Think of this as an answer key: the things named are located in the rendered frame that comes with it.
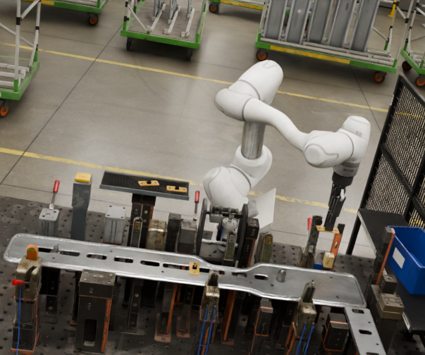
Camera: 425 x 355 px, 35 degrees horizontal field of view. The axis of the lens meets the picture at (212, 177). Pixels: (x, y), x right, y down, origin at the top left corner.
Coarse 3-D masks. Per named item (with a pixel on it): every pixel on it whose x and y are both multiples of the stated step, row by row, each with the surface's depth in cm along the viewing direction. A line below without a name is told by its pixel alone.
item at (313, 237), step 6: (318, 216) 267; (312, 222) 267; (318, 222) 264; (312, 228) 267; (312, 234) 269; (318, 234) 268; (312, 240) 270; (306, 246) 272; (306, 252) 270; (312, 252) 271
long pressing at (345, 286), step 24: (24, 240) 255; (48, 240) 258; (72, 240) 260; (48, 264) 245; (72, 264) 247; (96, 264) 249; (120, 264) 252; (264, 264) 268; (240, 288) 251; (264, 288) 253; (288, 288) 256; (336, 288) 261; (360, 288) 265
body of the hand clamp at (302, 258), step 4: (300, 248) 277; (312, 248) 276; (300, 252) 275; (300, 256) 274; (304, 256) 272; (308, 256) 272; (312, 256) 273; (300, 260) 273; (304, 260) 272; (308, 260) 273; (312, 260) 272; (296, 264) 280; (300, 264) 273; (304, 264) 273; (308, 264) 273; (312, 264) 273
